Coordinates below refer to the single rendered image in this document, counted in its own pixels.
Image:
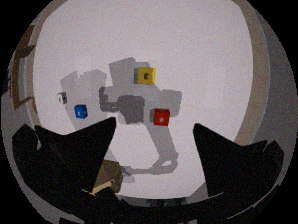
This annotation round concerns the red block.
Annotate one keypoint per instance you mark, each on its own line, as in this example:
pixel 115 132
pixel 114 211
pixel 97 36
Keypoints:
pixel 161 117

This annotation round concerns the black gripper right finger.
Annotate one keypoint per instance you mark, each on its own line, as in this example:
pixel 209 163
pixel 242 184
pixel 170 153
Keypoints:
pixel 221 158

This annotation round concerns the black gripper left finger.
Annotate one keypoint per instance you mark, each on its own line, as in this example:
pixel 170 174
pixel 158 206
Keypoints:
pixel 82 151

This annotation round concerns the blue block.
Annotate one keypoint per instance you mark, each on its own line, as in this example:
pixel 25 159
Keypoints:
pixel 81 111

